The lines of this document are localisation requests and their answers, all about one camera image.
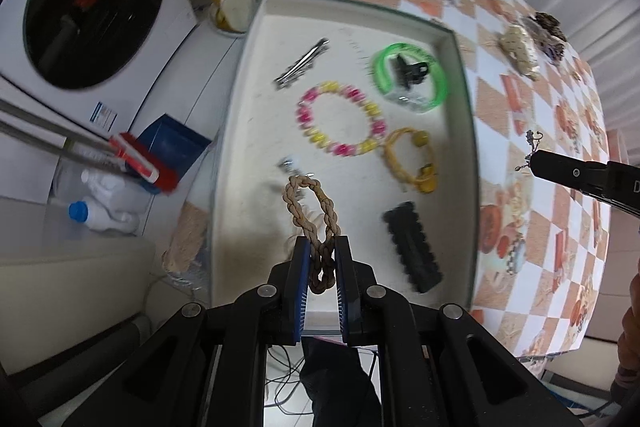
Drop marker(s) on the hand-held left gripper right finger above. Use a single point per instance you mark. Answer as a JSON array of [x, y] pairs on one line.
[[344, 287]]

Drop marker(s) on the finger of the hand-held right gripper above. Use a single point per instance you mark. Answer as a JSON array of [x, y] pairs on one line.
[[575, 172]]

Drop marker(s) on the silver dangling earring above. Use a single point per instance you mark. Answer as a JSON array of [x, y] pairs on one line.
[[531, 138]]

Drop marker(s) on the eye bead dangling earring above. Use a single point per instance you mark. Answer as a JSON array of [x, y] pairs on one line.
[[289, 163]]

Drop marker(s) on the black fuzzy hair clip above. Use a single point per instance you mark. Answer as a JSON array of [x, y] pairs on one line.
[[412, 247]]

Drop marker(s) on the silver star hair clip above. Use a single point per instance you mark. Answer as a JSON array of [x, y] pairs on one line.
[[300, 64]]

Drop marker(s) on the beige woven object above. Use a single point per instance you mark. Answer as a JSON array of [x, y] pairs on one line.
[[187, 237]]

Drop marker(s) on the white bottle with blue cap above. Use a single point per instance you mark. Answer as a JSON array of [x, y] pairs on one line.
[[110, 219]]

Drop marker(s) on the green translucent bangle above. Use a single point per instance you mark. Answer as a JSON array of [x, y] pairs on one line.
[[381, 69]]

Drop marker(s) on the blue box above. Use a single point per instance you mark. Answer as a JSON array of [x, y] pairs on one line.
[[170, 137]]

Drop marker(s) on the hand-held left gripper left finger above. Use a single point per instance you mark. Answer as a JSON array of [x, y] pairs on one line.
[[300, 287]]

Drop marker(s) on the dark patterned scrunchie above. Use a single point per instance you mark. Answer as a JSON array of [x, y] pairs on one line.
[[547, 24]]

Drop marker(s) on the cream dotted scrunchie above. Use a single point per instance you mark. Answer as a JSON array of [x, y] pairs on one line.
[[520, 49]]

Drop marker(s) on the green-edged jewelry tray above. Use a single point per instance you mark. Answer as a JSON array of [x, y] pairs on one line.
[[350, 187]]

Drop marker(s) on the white plastic bottle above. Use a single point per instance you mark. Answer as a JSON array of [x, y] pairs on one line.
[[105, 184]]

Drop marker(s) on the checkered printed tablecloth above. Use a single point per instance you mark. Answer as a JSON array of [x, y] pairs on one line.
[[550, 227]]

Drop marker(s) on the person's dark trouser leg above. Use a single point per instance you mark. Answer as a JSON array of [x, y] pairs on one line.
[[340, 387]]

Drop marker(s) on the purple scrunchie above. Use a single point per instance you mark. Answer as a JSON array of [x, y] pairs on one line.
[[555, 52]]

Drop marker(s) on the small black claw clip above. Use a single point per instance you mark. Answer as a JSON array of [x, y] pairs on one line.
[[407, 69]]

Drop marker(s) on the white washing machine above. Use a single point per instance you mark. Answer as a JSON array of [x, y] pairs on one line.
[[95, 2]]

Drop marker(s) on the person's right hand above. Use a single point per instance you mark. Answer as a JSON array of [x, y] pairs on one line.
[[632, 327]]

